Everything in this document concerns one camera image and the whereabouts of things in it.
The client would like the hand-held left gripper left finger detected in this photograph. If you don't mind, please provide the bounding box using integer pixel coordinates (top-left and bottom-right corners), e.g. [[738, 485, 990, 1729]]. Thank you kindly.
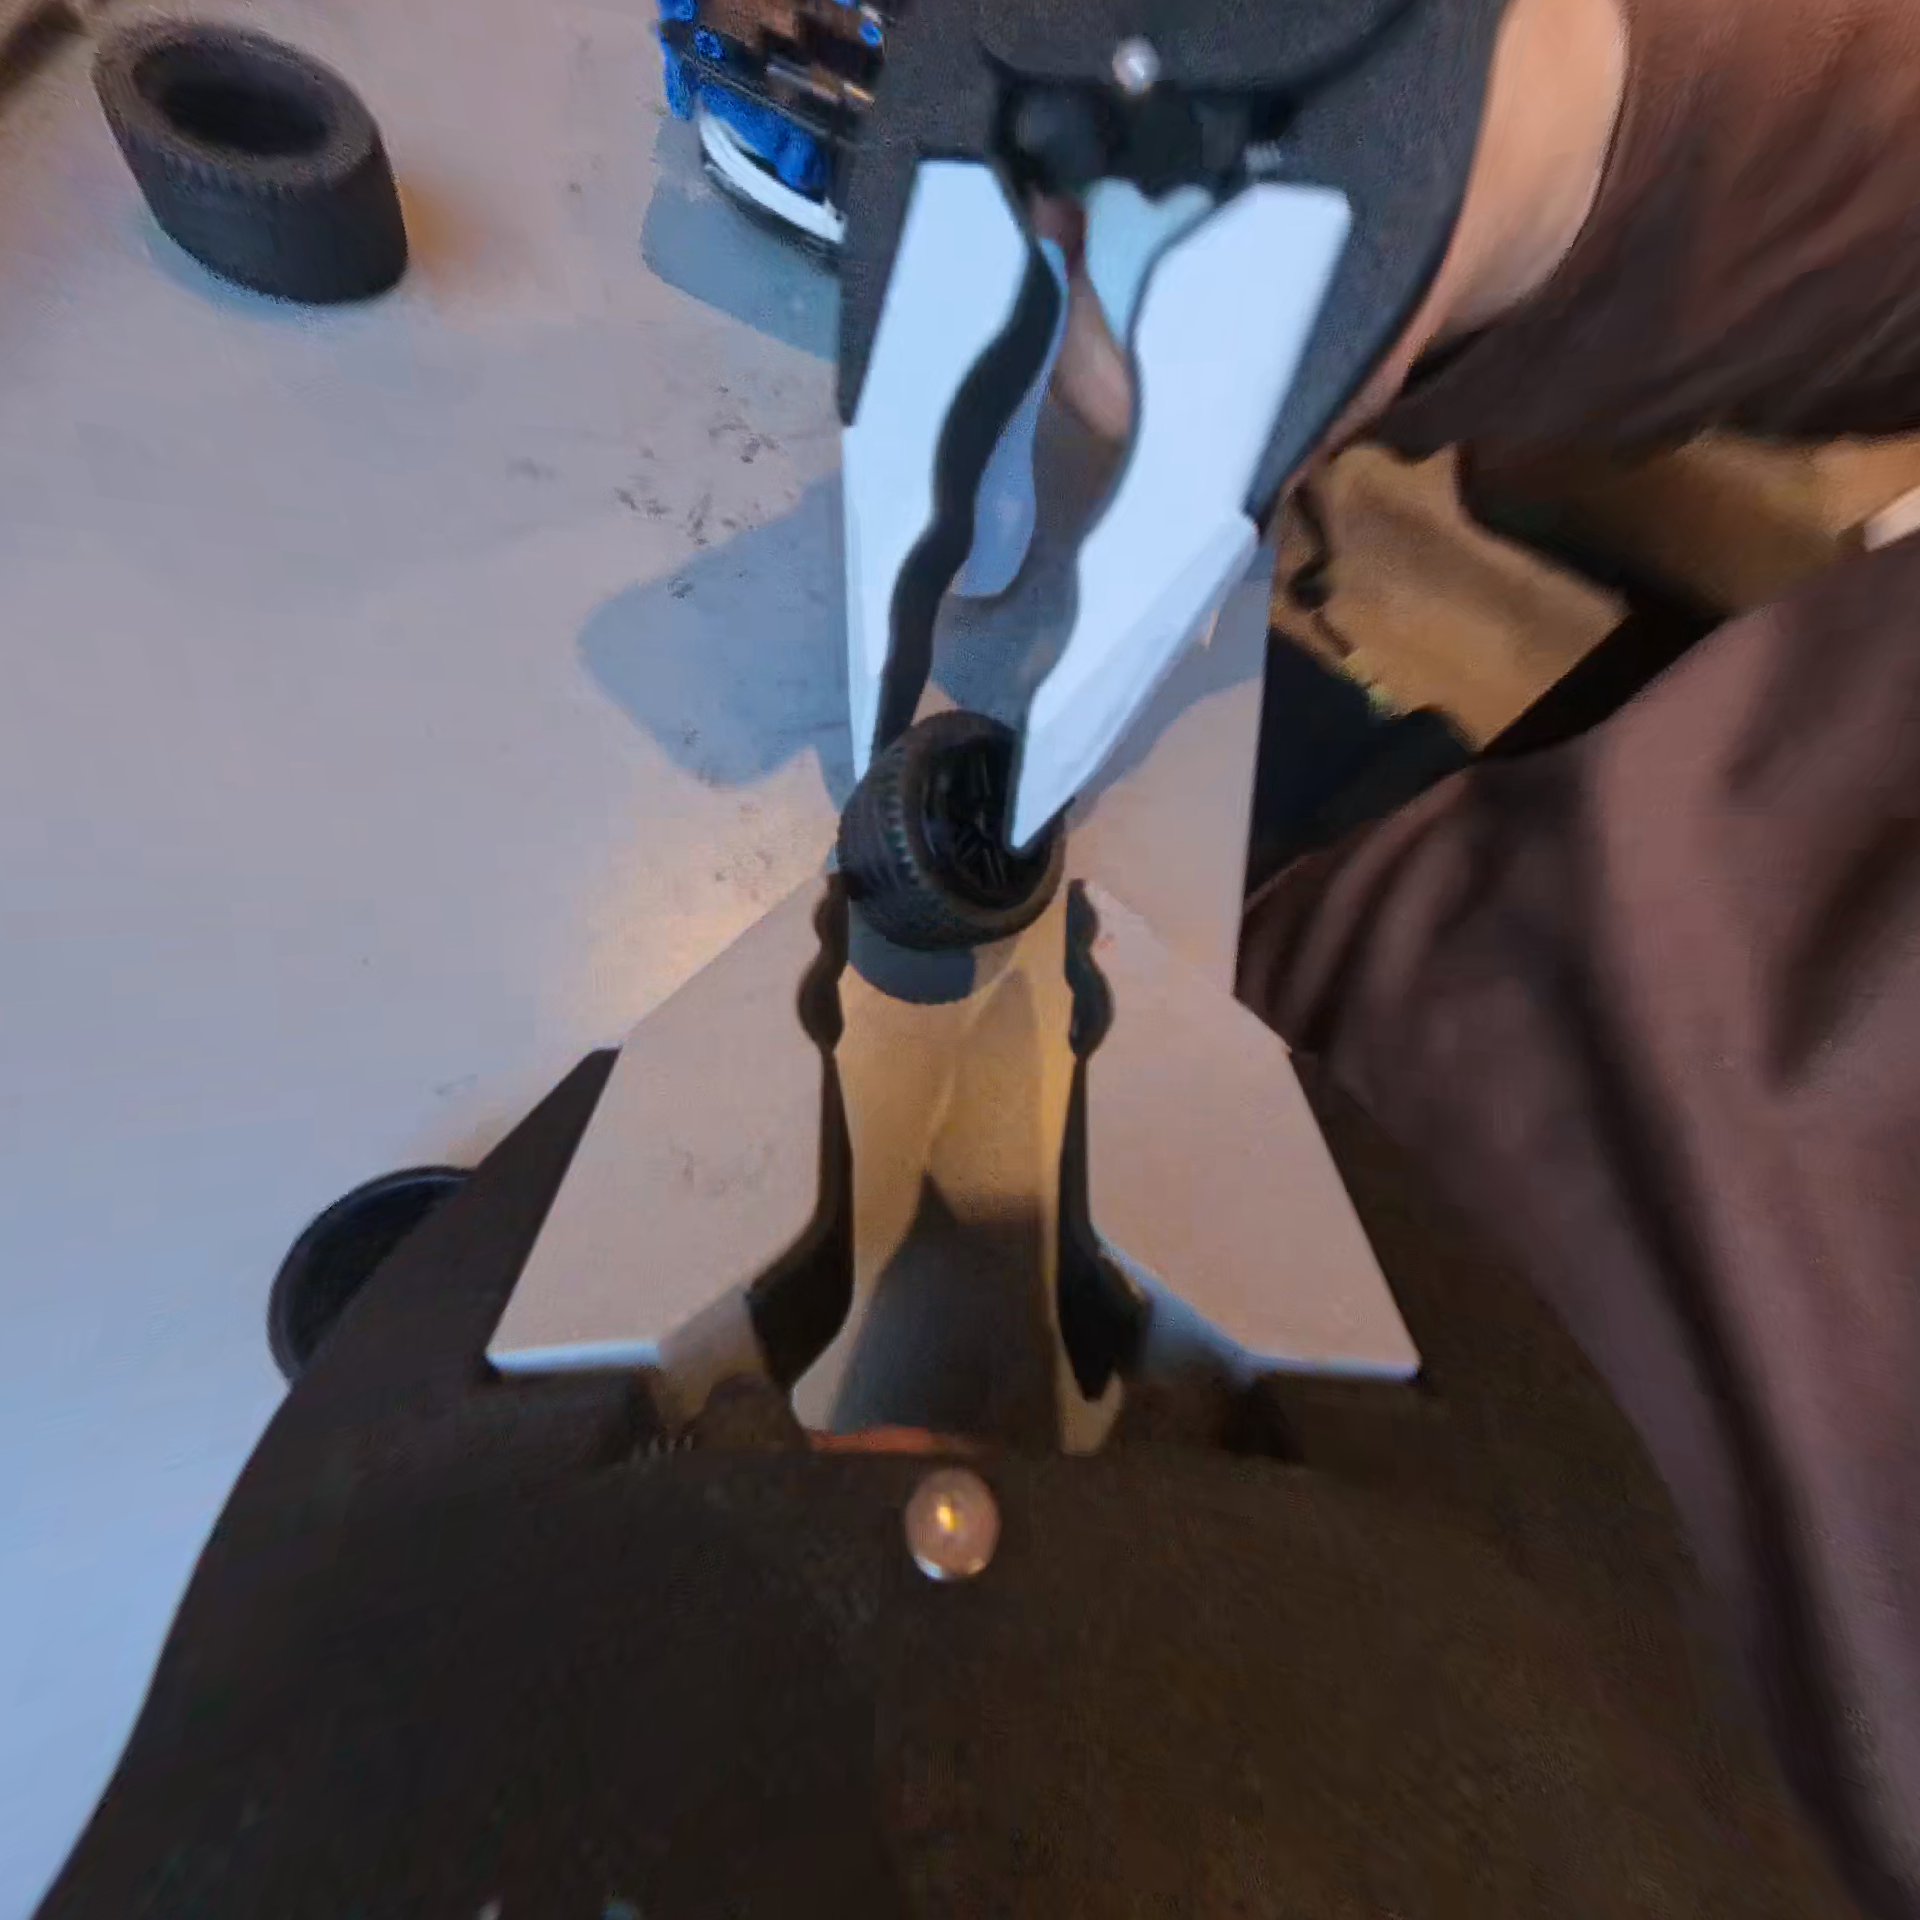
[[483, 874, 860, 1417]]

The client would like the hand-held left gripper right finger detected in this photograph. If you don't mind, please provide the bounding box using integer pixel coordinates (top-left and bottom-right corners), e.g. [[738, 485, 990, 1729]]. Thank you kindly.
[[1053, 883, 1421, 1455]]

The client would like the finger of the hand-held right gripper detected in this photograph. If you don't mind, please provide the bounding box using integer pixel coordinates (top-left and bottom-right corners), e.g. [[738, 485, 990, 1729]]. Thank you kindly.
[[1009, 180, 1356, 855], [836, 157, 1061, 787]]

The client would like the person's right forearm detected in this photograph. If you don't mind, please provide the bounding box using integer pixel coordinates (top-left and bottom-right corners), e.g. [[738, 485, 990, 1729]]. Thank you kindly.
[[1356, 0, 1920, 471]]

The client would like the white desk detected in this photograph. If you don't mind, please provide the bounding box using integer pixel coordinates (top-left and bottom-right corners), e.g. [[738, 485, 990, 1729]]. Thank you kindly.
[[0, 0, 1278, 1920]]

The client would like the blue toy car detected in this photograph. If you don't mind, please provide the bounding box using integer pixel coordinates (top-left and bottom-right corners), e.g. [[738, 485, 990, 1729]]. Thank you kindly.
[[656, 0, 902, 254]]

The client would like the person's brown garment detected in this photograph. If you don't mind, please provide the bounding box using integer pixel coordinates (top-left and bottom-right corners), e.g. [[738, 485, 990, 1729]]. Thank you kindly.
[[1234, 540, 1920, 1920]]

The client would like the large black rubber tire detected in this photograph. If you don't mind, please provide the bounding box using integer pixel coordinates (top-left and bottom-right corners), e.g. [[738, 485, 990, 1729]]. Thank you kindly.
[[90, 18, 411, 306]]

